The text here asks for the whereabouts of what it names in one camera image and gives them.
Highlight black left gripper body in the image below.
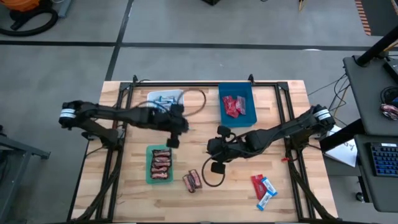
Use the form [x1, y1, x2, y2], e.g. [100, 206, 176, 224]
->
[152, 108, 190, 135]

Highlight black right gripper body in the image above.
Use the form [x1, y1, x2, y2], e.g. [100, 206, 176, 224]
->
[206, 136, 246, 162]

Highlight pink translucent candy pack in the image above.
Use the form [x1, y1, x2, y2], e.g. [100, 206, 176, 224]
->
[235, 95, 247, 116]

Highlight candy pile on desk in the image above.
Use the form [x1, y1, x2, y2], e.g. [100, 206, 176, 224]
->
[379, 103, 398, 121]

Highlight blue plastic bin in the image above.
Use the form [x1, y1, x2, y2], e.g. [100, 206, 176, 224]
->
[218, 82, 258, 129]

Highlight white plastic bin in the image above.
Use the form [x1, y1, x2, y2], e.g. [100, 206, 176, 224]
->
[146, 89, 185, 110]

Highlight teal plastic bin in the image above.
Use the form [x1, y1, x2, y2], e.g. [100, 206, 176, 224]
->
[145, 144, 174, 185]

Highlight black diagonal beam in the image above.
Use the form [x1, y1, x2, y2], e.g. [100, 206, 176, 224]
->
[319, 117, 371, 153]

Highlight white paper sheet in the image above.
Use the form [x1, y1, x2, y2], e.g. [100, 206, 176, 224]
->
[323, 124, 359, 168]

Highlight dark grey desk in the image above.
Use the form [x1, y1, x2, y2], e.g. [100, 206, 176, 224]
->
[353, 134, 398, 213]
[343, 55, 398, 137]

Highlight grey power strip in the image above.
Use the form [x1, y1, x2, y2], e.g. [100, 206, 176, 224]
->
[57, 0, 73, 18]

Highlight blue backlit keyboard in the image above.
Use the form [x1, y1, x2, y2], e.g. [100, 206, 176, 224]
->
[369, 142, 398, 178]

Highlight black desk device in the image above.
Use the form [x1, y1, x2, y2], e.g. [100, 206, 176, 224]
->
[382, 58, 398, 82]

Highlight orange vacuum cleaner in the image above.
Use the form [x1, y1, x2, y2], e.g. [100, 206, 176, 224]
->
[7, 0, 42, 13]

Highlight black hazard-striped floor mat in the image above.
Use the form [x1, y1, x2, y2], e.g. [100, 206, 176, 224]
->
[354, 0, 398, 37]

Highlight dark left camera cable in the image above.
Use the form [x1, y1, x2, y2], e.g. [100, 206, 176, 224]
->
[178, 88, 207, 118]

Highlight black aluminium rig frame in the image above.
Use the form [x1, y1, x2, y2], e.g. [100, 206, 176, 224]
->
[68, 73, 340, 224]

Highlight thin floor cables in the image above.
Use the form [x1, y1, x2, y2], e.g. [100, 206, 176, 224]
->
[307, 73, 351, 127]

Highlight black vacuum hose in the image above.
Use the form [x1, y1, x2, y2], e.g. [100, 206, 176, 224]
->
[0, 6, 60, 37]

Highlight coiled black cable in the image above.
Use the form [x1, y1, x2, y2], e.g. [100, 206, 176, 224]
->
[379, 85, 398, 105]

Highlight black diagonal post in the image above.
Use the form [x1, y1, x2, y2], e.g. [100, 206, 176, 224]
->
[355, 24, 398, 68]

